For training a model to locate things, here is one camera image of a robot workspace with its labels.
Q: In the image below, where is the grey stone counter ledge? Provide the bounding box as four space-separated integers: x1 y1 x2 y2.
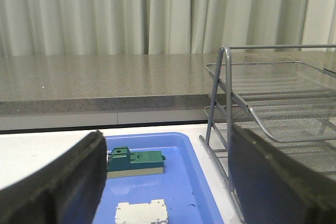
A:
0 50 336 132

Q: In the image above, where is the white circuit breaker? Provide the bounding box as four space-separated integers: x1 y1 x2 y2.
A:
115 199 169 223

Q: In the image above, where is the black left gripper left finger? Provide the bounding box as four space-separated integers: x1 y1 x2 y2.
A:
1 131 107 223

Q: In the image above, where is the blue plastic tray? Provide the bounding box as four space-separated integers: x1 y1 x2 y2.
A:
93 132 223 223

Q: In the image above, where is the grey curtain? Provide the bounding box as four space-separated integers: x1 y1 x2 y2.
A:
1 0 335 57

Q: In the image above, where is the green and beige switch block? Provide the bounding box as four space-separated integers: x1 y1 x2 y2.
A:
107 146 166 178

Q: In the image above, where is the grey wire mesh tray rack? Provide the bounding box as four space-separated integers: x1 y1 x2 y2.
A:
201 46 335 223

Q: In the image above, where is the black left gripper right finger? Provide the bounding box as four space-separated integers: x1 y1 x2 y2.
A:
228 125 335 223

